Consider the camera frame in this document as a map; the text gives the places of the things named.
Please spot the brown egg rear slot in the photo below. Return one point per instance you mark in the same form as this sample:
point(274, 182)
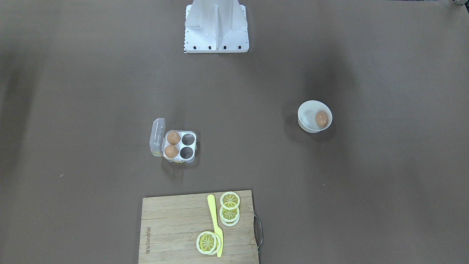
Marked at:
point(173, 137)

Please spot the brown egg from bowl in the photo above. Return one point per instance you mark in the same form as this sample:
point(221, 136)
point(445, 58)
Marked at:
point(321, 119)

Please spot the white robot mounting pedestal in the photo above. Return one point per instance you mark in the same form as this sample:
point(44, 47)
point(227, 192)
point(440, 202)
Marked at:
point(215, 26)

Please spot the bamboo cutting board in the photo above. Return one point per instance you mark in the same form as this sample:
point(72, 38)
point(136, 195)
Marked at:
point(170, 227)

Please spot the clear plastic egg box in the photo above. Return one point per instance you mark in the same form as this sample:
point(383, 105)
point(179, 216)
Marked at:
point(158, 142)

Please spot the brown egg slot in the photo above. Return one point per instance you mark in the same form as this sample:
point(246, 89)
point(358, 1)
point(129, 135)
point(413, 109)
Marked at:
point(173, 137)
point(171, 151)

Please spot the yellow plastic knife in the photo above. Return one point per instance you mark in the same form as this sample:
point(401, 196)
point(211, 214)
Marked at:
point(218, 231)

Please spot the lemon slice near handle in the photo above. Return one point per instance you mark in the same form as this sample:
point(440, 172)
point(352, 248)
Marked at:
point(208, 243)

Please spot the brown egg front slot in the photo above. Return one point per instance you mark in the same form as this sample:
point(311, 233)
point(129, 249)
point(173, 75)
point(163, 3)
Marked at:
point(171, 151)

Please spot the white ceramic bowl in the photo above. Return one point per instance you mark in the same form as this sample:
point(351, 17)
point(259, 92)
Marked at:
point(306, 115)

